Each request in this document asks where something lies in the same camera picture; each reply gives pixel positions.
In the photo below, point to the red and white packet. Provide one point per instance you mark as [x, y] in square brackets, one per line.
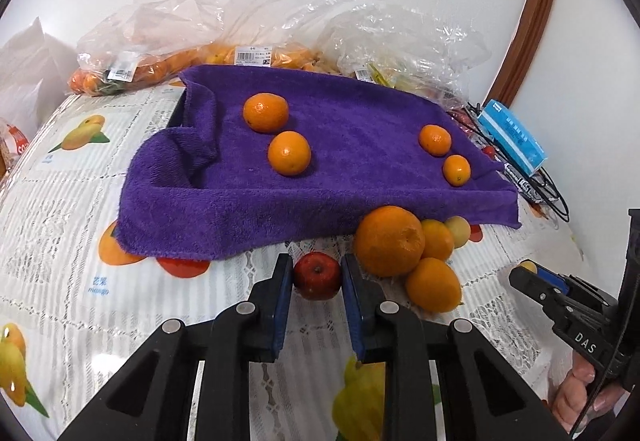
[12, 141]

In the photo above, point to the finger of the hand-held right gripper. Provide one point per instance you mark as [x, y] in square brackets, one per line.
[555, 282]
[537, 293]

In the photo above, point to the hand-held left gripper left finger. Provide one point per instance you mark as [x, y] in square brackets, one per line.
[280, 306]

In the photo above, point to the small yellow fruit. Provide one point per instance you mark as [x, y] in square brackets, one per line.
[528, 266]
[460, 230]

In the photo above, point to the dark plaid cloth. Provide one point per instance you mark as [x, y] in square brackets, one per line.
[522, 181]

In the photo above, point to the white plastic bag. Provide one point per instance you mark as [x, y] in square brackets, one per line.
[22, 66]

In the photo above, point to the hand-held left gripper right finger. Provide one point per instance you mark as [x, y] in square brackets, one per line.
[354, 306]

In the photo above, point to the red apple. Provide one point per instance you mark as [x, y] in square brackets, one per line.
[316, 276]

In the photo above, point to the clear bag of yellow fruit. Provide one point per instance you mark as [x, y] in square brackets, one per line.
[400, 56]

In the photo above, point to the person's right hand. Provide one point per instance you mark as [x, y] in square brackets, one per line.
[575, 396]

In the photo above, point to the clear bag of tangerines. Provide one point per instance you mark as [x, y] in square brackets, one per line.
[125, 56]

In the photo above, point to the orange tangerine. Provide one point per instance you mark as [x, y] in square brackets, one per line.
[456, 169]
[435, 140]
[390, 241]
[289, 153]
[432, 283]
[265, 112]
[440, 238]

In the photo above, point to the brown wooden door frame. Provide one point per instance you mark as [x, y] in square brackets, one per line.
[530, 11]

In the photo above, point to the blue tissue pack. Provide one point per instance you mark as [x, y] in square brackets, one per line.
[512, 136]

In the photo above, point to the small red fruit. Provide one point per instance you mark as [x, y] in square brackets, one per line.
[489, 151]

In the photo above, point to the clear bag of red fruit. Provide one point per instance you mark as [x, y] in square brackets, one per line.
[462, 118]

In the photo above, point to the purple towel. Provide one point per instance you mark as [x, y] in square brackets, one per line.
[350, 171]

